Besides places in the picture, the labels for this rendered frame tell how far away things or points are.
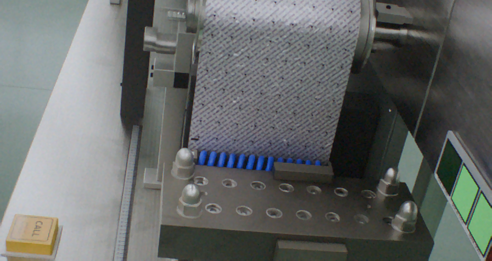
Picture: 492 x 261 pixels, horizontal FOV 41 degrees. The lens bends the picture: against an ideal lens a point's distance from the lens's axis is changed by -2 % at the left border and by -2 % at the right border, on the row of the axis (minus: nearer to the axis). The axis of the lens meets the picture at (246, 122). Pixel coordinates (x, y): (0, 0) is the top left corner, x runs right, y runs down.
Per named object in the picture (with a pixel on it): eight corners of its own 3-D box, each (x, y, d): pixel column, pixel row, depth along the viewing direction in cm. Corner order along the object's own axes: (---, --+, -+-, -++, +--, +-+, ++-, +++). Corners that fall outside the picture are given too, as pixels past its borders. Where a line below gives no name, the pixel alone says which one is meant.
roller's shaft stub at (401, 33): (356, 36, 111) (361, 11, 109) (395, 41, 112) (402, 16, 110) (362, 46, 107) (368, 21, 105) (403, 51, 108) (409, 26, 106)
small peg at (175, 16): (168, 9, 103) (167, 14, 102) (186, 10, 103) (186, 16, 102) (167, 15, 104) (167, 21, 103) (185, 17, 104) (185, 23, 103)
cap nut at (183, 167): (171, 166, 105) (173, 141, 103) (194, 168, 106) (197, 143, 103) (170, 179, 102) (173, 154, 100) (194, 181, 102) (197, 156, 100)
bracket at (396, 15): (368, 10, 109) (371, -1, 108) (402, 15, 110) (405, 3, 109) (376, 21, 105) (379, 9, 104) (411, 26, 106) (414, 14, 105)
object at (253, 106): (186, 155, 111) (200, 51, 102) (326, 166, 114) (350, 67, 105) (186, 156, 110) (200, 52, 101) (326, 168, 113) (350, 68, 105)
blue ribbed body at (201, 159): (195, 164, 111) (197, 145, 109) (322, 174, 114) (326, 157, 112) (195, 175, 108) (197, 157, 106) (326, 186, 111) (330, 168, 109)
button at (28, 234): (15, 225, 107) (14, 212, 106) (58, 228, 108) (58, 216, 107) (5, 253, 101) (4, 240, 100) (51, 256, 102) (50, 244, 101)
